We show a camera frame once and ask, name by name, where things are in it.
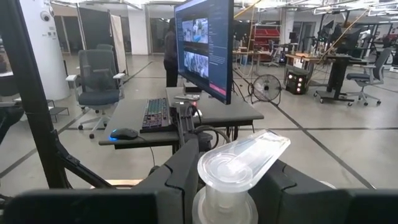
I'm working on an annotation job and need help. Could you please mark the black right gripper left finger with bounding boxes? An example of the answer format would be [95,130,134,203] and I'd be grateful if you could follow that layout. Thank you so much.
[2,138,200,224]

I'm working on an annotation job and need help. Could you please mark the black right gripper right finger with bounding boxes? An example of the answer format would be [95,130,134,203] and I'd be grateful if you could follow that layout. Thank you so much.
[248,160,398,224]

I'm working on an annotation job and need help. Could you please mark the clear soap pump bottle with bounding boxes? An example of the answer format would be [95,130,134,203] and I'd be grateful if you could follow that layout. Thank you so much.
[192,129,292,224]

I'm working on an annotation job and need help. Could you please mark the black computer mouse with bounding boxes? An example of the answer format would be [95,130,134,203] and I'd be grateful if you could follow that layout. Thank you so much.
[110,128,139,141]

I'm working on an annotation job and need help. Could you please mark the black computer keyboard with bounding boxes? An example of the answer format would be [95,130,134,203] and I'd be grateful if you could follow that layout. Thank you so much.
[139,98,175,133]

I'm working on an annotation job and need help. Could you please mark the dark grey desk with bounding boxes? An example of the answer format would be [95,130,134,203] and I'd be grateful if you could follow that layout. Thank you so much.
[98,86,264,150]

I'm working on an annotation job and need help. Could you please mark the computer tower with LEDs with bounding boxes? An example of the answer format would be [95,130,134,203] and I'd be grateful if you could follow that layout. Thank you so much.
[285,70,308,96]

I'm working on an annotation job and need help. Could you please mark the small grey step stool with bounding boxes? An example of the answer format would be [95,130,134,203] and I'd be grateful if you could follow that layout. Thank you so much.
[48,99,71,122]

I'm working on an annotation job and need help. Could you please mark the black floor fan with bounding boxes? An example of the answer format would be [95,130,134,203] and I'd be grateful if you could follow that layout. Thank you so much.
[248,73,283,106]

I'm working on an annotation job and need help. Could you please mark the grey mesh office chair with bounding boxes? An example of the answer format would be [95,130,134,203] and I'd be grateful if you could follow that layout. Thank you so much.
[65,43,127,139]
[346,47,393,107]

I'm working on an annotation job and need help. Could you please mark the black standing desk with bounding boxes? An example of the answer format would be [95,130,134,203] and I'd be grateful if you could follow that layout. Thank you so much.
[313,52,371,103]

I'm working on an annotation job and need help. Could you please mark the person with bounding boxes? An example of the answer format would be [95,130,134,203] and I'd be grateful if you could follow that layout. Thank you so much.
[164,17,180,88]

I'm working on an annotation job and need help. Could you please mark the white partition panel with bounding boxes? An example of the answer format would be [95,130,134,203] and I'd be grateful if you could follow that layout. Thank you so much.
[110,14,127,74]

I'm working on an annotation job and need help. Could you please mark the wooden work table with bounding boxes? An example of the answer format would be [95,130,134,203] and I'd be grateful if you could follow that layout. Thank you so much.
[233,49,271,75]

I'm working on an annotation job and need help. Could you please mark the black computer monitor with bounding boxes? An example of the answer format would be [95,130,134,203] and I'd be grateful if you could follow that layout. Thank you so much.
[174,0,234,105]

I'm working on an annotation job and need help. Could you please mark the red shelving unit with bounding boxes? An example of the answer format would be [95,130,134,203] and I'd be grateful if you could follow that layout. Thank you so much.
[253,27,280,50]

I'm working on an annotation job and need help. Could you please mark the white round pillar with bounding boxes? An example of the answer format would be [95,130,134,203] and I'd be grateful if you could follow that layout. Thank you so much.
[18,0,71,101]

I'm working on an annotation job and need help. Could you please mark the black upright rig post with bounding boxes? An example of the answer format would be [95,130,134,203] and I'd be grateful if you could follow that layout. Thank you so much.
[0,0,114,190]

